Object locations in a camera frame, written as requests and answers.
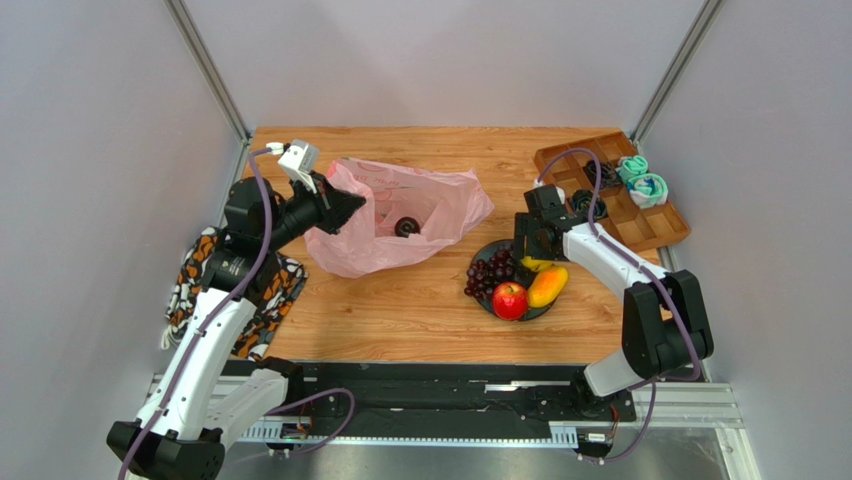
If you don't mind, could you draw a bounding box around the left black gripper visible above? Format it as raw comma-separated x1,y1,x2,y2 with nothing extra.
261,170,365,252

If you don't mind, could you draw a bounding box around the yellow orange mango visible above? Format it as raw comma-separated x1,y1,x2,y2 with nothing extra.
527,265,570,308

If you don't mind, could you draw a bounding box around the purple grape bunch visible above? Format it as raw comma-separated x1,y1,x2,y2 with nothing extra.
463,246,518,300

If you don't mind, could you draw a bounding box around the red apple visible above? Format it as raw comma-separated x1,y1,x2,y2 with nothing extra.
491,282,529,321

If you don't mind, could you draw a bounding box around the dark purple plum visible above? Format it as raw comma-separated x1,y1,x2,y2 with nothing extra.
394,216,421,238

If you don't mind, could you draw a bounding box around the pink peach plastic bag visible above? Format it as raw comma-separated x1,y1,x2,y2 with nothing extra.
304,158,494,278

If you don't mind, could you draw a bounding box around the yellow lemon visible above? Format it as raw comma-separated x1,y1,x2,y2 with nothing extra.
520,256,554,273

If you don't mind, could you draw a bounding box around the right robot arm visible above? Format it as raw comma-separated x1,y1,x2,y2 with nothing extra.
514,185,714,397

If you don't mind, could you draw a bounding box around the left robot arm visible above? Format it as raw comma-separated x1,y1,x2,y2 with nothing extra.
107,172,366,479

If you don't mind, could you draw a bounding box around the dark round plate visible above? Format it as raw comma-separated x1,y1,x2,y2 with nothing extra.
464,239,556,321

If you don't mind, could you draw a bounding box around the dark green patterned sock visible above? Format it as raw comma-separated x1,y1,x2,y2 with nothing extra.
569,188,609,223

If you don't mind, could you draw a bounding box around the wooden compartment tray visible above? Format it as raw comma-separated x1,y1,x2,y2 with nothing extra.
533,133,691,252

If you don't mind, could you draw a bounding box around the black rolled sock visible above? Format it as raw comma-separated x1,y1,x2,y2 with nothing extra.
583,160,623,190

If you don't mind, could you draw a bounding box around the orange black patterned cloth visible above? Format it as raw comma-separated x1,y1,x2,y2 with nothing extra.
159,226,308,361

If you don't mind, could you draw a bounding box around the mint green rolled sock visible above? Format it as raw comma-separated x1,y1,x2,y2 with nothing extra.
616,155,649,184

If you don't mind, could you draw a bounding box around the white teal rolled sock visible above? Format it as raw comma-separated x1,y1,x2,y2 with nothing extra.
627,173,669,210

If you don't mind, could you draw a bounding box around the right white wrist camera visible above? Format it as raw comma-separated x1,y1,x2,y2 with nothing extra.
533,179,566,205

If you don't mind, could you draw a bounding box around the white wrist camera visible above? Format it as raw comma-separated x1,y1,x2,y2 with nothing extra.
533,179,566,205
265,139,319,194

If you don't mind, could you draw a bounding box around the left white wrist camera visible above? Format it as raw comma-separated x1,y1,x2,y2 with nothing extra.
265,139,319,194

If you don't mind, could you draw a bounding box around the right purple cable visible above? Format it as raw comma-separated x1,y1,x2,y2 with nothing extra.
536,146,703,464

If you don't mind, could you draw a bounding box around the purple cable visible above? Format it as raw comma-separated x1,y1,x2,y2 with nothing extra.
536,146,703,464
116,147,278,480

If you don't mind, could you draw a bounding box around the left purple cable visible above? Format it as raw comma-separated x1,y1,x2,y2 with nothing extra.
116,147,278,480

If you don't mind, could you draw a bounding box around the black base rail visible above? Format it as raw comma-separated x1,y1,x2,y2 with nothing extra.
243,361,637,446

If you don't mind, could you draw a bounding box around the left aluminium frame post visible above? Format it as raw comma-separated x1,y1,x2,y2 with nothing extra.
164,0,251,145

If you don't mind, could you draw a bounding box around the aluminium frame post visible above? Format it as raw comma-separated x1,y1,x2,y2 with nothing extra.
164,0,251,145
630,0,726,148

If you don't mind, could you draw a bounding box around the right aluminium frame post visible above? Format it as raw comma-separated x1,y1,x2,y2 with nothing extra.
630,0,726,148

